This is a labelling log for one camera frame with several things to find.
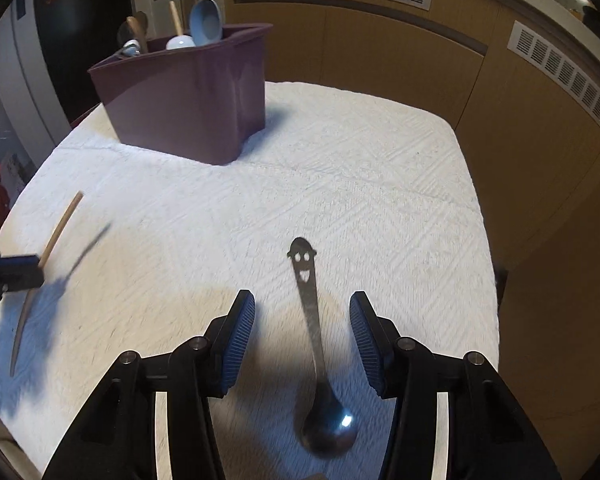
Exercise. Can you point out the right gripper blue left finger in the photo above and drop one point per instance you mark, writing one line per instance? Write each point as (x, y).
(229, 336)

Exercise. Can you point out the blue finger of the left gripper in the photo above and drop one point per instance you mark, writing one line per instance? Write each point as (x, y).
(20, 273)

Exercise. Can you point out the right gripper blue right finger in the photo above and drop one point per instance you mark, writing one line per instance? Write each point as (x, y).
(375, 338)

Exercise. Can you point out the smiley handle metal spoon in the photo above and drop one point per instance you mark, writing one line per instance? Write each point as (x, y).
(329, 429)

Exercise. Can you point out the brown wooden spoon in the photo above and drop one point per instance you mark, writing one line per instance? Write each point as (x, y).
(138, 25)

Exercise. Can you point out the white textured table cloth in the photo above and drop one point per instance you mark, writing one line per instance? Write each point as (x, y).
(160, 245)

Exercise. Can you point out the purple plastic utensil holder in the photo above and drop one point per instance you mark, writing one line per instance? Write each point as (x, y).
(200, 103)

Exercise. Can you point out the blue ceramic soup spoon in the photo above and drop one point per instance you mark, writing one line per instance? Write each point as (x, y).
(205, 23)

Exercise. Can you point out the wooden handle in holder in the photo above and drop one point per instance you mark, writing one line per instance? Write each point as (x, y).
(176, 20)

